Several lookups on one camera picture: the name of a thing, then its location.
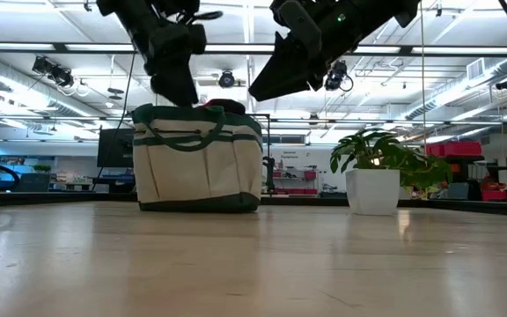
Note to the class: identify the black round ceiling camera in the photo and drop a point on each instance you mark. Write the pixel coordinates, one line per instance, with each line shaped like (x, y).
(226, 79)

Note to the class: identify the small rack with red bins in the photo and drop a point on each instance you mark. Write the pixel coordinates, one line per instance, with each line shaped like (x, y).
(297, 182)

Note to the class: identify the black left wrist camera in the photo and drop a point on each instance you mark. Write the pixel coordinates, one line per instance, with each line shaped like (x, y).
(196, 39)

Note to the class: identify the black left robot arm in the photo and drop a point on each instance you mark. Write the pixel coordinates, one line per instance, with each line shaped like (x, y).
(126, 13)

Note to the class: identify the white square plant pot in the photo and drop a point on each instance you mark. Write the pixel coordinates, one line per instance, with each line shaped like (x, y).
(374, 191)

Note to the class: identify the single red bin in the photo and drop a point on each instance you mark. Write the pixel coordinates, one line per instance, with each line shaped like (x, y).
(493, 192)

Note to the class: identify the black ceiling camera cluster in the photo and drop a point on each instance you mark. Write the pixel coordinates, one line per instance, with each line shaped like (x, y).
(55, 72)

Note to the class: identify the black aluminium table frame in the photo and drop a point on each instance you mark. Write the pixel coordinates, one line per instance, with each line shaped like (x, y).
(38, 198)

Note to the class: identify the red storage bins row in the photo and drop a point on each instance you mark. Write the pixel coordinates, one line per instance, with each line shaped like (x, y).
(453, 149)

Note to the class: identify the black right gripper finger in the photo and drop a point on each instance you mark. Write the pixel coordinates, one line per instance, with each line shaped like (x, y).
(275, 70)
(306, 68)

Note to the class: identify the black monitor screen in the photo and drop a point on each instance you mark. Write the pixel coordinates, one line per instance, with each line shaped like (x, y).
(112, 149)

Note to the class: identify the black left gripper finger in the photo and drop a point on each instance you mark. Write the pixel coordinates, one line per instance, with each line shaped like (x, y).
(176, 92)

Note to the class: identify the beige gardening bag green trim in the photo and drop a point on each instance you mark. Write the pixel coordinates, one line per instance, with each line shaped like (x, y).
(192, 176)

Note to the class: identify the red cloth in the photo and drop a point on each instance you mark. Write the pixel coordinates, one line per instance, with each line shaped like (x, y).
(227, 107)

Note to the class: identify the green leafy plant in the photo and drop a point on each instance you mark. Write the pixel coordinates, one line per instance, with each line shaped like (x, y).
(390, 152)

